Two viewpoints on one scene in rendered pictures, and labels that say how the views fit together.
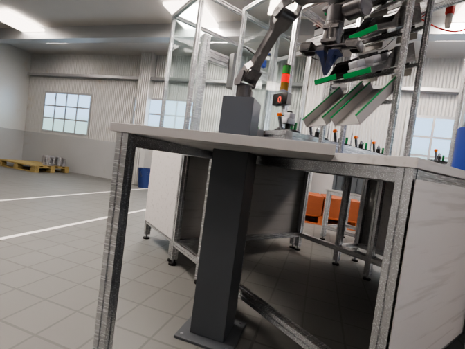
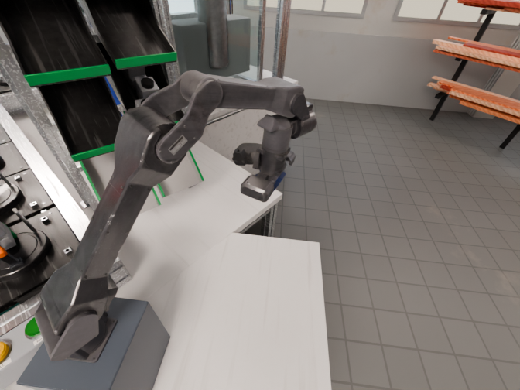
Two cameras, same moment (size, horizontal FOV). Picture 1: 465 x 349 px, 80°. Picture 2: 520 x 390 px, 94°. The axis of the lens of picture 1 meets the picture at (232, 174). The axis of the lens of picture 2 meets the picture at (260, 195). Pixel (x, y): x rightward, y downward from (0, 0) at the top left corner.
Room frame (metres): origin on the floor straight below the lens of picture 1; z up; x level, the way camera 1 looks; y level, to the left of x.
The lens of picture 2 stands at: (1.02, 0.18, 1.52)
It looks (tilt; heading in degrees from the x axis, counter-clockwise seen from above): 44 degrees down; 256
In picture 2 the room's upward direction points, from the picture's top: 4 degrees clockwise
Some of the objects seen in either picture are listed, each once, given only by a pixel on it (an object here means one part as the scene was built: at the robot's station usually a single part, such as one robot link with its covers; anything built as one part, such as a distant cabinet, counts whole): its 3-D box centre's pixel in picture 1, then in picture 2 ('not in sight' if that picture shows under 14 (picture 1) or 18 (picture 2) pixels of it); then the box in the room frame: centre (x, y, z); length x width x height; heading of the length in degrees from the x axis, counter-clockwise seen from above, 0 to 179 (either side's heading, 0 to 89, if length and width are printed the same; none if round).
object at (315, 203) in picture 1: (320, 208); not in sight; (4.65, -1.53, 0.22); 1.26 x 0.91 x 0.44; 73
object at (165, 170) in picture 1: (229, 199); not in sight; (2.65, 0.00, 0.43); 1.39 x 0.63 x 0.86; 126
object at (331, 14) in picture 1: (336, 12); (278, 128); (0.88, -0.25, 1.28); 0.09 x 0.06 x 0.07; 35
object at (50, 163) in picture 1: (34, 161); not in sight; (6.63, 4.74, 0.18); 1.31 x 0.89 x 0.36; 73
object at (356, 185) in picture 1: (365, 184); not in sight; (3.23, -1.55, 0.73); 0.62 x 0.42 x 0.23; 36
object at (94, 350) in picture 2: (243, 93); (81, 330); (1.25, 0.00, 1.09); 0.07 x 0.07 x 0.06; 73
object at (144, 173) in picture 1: (146, 176); not in sight; (5.99, 1.84, 0.23); 0.39 x 0.37 x 0.45; 73
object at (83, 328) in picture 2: (246, 79); (64, 313); (1.25, -0.01, 1.15); 0.09 x 0.07 x 0.06; 125
